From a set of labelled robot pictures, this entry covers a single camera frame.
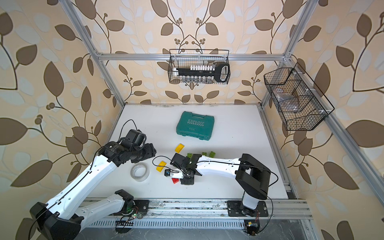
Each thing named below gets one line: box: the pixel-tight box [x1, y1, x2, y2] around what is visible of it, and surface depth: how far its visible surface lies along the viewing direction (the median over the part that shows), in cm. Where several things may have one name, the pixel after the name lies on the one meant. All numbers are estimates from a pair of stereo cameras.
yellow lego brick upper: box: [174, 143, 185, 154], surface depth 98 cm
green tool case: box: [176, 111, 215, 141], surface depth 104 cm
